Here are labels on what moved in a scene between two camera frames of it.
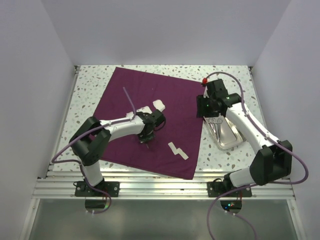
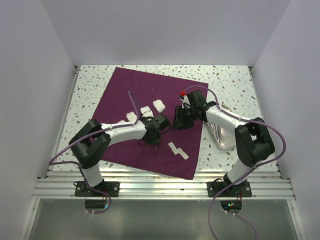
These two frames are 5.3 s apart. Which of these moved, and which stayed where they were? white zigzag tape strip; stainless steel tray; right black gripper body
Moved: right black gripper body
Stayed: stainless steel tray; white zigzag tape strip
